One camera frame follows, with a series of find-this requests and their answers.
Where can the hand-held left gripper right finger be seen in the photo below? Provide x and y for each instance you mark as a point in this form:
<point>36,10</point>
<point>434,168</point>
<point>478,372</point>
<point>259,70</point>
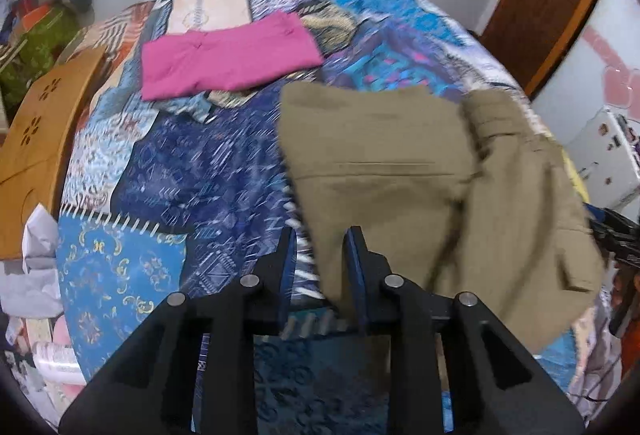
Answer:
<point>355,275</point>

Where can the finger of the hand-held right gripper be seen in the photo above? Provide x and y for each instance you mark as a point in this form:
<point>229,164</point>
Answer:
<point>620,235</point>

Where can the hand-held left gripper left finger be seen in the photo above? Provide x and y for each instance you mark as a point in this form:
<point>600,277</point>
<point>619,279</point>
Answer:
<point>289,267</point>

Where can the khaki pants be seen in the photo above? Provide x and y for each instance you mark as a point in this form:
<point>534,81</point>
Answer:
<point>400,165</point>

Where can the pink pants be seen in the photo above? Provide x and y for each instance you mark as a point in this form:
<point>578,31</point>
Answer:
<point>225,55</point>

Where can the yellow orange sheet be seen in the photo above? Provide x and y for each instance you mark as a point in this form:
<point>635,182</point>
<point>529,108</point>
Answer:
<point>577,180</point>

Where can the white plastic device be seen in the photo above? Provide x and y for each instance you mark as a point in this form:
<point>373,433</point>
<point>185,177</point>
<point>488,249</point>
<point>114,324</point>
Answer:
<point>605,155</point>

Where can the pale floral sheet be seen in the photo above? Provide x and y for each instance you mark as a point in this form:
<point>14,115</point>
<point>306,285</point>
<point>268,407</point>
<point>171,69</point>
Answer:
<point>595,355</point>

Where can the blue patchwork blanket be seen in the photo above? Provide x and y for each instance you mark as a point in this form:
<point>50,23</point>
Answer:
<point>200,175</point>

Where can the pink white cloth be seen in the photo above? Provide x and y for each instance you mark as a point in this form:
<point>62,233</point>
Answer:
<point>55,355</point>

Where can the wooden lap desk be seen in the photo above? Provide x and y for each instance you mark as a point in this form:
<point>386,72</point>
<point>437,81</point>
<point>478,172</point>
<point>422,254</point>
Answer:
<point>35,140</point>

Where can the orange striped sheet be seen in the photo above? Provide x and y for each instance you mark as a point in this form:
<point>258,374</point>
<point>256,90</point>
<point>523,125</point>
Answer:
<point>120,30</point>

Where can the green fabric basket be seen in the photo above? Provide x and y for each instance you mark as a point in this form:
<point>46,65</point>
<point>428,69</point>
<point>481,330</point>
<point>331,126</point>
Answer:
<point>45,37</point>

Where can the pile of clothes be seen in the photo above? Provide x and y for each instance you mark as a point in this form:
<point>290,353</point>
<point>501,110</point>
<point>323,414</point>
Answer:
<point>22,10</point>

